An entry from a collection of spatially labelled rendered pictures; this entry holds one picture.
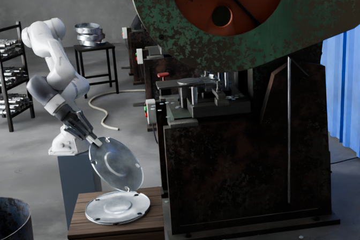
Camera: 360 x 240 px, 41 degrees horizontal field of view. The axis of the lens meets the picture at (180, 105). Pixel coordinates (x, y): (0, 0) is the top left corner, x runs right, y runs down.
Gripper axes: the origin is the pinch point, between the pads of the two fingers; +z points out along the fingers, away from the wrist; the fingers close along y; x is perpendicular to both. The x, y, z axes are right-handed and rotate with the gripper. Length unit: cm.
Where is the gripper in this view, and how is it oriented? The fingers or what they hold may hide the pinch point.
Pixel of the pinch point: (94, 141)
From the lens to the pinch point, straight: 216.6
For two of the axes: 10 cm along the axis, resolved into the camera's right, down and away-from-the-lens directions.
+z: 7.2, 6.9, 0.3
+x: 2.8, -3.4, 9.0
